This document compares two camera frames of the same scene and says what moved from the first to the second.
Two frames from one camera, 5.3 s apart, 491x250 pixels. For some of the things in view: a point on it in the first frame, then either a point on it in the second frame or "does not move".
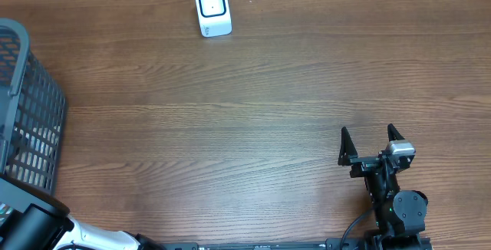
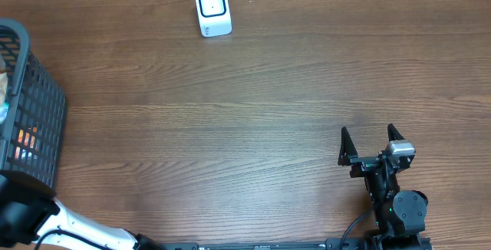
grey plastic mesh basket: x=32 y=113 does not move
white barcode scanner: x=213 y=9 does not move
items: x=33 y=153 to x=25 y=148
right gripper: x=364 y=165 does not move
